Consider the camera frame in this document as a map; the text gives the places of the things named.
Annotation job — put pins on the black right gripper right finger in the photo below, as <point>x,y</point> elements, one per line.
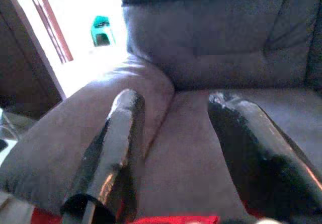
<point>264,163</point>

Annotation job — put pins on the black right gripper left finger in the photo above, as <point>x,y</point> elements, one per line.
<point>113,146</point>

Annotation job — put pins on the red pillow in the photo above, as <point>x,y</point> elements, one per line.
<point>176,220</point>

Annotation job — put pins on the brown fabric sofa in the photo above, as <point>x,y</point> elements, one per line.
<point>201,45</point>

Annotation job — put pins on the brown wooden door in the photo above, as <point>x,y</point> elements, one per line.
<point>20,70</point>

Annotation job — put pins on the green plastic stool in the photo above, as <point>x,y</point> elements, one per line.
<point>100,22</point>

